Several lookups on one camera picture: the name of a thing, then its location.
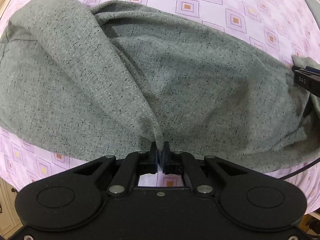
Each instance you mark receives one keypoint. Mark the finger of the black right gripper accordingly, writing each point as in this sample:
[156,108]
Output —
[308,78]

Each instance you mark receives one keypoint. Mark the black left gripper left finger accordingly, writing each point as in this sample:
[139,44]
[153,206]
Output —
[117,177]

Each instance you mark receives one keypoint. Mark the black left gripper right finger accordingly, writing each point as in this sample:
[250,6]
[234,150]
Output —
[205,177]

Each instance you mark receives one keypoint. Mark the grey speckled pants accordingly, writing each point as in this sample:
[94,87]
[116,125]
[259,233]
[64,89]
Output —
[111,79]

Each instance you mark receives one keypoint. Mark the grey folded cloth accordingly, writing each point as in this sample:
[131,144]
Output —
[314,7]

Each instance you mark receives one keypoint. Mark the cream bedside cabinet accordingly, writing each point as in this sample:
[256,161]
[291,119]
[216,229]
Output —
[9,220]

